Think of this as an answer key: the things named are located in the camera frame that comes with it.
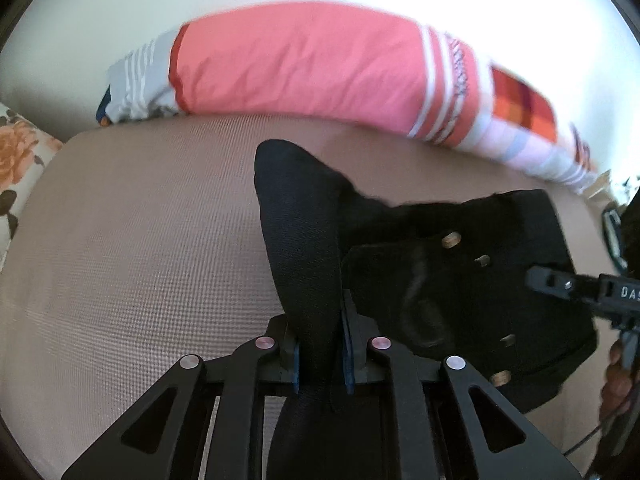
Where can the floral patterned cushion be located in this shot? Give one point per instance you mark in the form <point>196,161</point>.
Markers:
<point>20,145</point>

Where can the black pants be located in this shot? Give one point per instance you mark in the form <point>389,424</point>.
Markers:
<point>450,270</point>

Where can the person's right hand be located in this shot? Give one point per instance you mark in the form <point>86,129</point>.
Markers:
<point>614,390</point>

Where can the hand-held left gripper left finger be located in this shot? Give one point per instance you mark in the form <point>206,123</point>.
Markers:
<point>295,362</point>

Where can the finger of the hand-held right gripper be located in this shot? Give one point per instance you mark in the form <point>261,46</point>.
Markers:
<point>550,281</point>

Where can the pink striped folded cloth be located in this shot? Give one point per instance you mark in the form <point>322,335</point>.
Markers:
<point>300,60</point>

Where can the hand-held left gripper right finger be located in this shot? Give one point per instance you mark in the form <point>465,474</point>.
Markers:
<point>348,362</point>

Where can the beige textured bed cover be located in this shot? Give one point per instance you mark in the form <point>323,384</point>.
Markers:
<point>150,240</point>

